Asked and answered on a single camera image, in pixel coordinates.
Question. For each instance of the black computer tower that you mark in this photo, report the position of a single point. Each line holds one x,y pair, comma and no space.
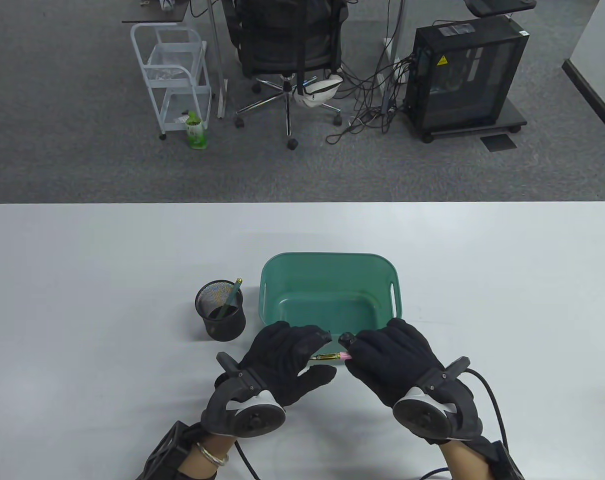
462,85

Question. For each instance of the person's right hand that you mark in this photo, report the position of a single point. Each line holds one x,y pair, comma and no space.
395,360

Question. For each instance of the white desk leg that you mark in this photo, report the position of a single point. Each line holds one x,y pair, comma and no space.
395,45
217,60

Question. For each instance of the white rolling cart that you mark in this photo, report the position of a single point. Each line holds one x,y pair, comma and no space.
175,52

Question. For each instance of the black right wrist mount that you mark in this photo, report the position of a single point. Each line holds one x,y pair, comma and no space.
505,462

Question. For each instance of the black wheeled platform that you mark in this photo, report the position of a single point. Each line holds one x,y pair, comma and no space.
515,117

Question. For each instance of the dark desk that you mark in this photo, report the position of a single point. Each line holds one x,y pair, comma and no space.
152,15

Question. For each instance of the grey left hand tracker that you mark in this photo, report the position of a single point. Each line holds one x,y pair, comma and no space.
255,422

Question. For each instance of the white helmet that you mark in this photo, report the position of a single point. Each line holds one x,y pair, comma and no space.
317,95

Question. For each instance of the black office chair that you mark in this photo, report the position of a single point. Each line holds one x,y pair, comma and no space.
282,45

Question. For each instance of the black mesh pen holder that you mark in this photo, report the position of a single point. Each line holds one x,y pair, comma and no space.
222,327

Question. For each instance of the green plastic bottle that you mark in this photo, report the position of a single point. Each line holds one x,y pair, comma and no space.
196,135

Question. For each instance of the green plastic basket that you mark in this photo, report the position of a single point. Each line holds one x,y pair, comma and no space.
327,295

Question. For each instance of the person's right forearm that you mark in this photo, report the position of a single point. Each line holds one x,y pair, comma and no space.
465,462

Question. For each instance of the black wrist mount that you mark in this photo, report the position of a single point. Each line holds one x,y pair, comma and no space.
168,450
505,462

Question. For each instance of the person's left forearm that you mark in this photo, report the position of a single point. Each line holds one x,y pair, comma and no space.
217,444

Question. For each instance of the grey right hand tracker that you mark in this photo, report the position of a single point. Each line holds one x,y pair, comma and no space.
421,419

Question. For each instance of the person's left hand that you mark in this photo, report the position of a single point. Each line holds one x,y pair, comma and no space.
285,357

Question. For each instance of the green fountain pen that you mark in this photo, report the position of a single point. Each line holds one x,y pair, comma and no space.
232,295

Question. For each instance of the black stand base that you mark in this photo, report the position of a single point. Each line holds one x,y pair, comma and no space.
497,7

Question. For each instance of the pink fountain pen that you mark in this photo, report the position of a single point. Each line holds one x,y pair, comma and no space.
340,357

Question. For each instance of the black left wrist mount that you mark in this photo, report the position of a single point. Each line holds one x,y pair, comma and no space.
168,450

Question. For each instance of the black floor plate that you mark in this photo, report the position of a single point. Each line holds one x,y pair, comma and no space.
498,142

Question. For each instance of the grey hand tracker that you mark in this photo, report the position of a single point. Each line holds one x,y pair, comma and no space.
421,419
255,422

